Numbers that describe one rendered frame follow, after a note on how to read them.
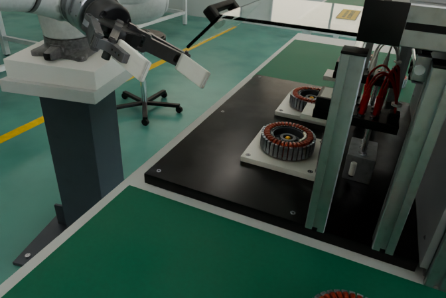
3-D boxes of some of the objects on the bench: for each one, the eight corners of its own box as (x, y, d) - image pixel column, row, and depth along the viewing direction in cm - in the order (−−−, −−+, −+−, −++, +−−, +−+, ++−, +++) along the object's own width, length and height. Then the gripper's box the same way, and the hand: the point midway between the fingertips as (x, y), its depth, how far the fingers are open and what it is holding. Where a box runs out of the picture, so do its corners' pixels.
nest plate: (239, 160, 72) (240, 155, 72) (263, 130, 85) (263, 125, 84) (314, 181, 67) (315, 176, 67) (327, 145, 80) (328, 141, 79)
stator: (252, 153, 73) (253, 137, 71) (269, 130, 82) (270, 115, 80) (306, 168, 69) (310, 151, 67) (318, 142, 78) (320, 127, 76)
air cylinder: (341, 177, 69) (347, 153, 66) (346, 158, 75) (352, 135, 72) (368, 185, 67) (375, 160, 65) (371, 165, 73) (378, 141, 71)
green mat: (251, 77, 123) (251, 76, 123) (295, 39, 172) (295, 39, 172) (600, 144, 91) (600, 143, 91) (529, 74, 141) (529, 74, 141)
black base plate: (144, 182, 68) (143, 172, 67) (255, 80, 120) (255, 74, 119) (414, 272, 53) (419, 261, 51) (407, 109, 105) (409, 102, 104)
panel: (418, 266, 51) (508, 60, 36) (409, 101, 104) (444, -8, 90) (427, 269, 50) (521, 62, 36) (413, 102, 104) (449, -7, 90)
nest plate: (274, 115, 92) (275, 110, 92) (289, 95, 104) (289, 91, 104) (334, 128, 87) (334, 123, 87) (342, 105, 99) (342, 101, 99)
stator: (283, 108, 93) (285, 95, 91) (297, 94, 102) (298, 82, 100) (325, 119, 88) (328, 105, 87) (336, 103, 97) (339, 91, 95)
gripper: (145, 47, 75) (215, 101, 66) (24, 20, 55) (101, 94, 45) (159, 13, 73) (234, 65, 63) (38, -27, 52) (123, 40, 43)
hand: (174, 73), depth 55 cm, fingers open, 13 cm apart
